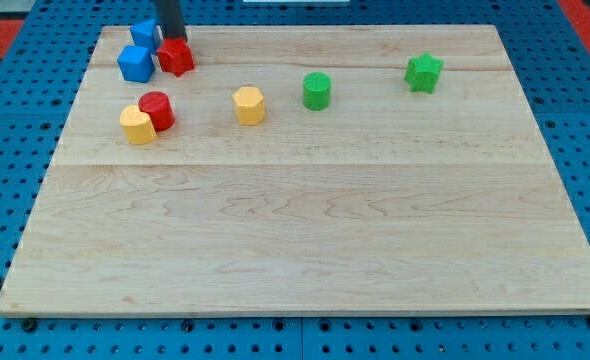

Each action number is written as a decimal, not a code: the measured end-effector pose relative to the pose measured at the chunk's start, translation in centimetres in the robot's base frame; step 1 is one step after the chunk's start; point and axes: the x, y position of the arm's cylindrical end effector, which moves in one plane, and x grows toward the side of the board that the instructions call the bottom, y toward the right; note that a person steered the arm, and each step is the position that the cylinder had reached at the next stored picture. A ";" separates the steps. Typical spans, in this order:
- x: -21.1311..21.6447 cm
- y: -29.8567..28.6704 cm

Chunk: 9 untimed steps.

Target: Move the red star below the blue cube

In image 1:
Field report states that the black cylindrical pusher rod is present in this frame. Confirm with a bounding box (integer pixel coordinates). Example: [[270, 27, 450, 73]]
[[154, 0, 188, 41]]

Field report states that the red star block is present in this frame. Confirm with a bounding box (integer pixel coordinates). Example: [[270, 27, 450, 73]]
[[157, 38, 195, 77]]

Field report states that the blue cube block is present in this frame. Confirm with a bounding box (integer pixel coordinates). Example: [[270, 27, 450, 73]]
[[117, 45, 155, 83]]

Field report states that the green star block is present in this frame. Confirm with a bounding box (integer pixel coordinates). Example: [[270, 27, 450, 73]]
[[404, 52, 444, 94]]

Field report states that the blue triangular block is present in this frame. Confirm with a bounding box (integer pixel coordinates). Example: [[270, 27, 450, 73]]
[[130, 19, 162, 55]]

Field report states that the red cylinder block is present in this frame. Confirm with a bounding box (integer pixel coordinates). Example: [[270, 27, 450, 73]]
[[138, 91, 175, 132]]

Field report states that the yellow heart block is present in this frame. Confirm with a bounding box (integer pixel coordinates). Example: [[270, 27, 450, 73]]
[[119, 105, 157, 145]]

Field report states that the yellow hexagon block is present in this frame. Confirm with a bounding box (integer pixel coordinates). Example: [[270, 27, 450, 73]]
[[232, 86, 265, 126]]

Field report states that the green cylinder block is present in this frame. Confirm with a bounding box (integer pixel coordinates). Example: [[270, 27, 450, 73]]
[[303, 72, 332, 111]]

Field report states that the light wooden board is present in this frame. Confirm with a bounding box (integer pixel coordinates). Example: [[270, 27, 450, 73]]
[[0, 25, 590, 318]]

